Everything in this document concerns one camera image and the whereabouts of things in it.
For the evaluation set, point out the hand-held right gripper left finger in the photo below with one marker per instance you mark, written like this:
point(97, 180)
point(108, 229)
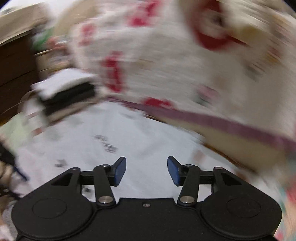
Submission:
point(120, 170)

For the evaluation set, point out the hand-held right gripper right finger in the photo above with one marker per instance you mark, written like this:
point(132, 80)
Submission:
point(173, 171)

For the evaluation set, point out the light grey sweatshirt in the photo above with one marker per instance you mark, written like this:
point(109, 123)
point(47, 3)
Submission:
point(138, 134)

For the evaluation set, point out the light green cloth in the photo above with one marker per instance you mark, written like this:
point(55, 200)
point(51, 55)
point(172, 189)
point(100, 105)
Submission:
point(11, 129)

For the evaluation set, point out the brown wooden dresser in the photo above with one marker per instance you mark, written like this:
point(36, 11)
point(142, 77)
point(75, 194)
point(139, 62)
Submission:
point(16, 76)

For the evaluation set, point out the checkered dog print rug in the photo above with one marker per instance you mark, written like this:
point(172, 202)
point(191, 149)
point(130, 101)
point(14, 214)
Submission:
point(254, 180)

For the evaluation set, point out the white folded garment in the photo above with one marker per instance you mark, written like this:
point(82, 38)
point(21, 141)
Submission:
point(62, 82)

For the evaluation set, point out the cream nightstand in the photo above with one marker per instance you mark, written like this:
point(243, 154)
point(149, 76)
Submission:
point(46, 62)

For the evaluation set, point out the bear print quilted bedspread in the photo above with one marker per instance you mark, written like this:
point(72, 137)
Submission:
point(161, 58)

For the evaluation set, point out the floral cloth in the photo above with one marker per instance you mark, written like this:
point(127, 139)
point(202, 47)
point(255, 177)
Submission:
point(290, 197)

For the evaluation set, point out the green plastic bag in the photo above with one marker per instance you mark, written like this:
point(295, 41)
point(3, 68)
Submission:
point(41, 40)

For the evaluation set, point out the beige bed frame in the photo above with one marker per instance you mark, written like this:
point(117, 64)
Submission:
point(231, 143)

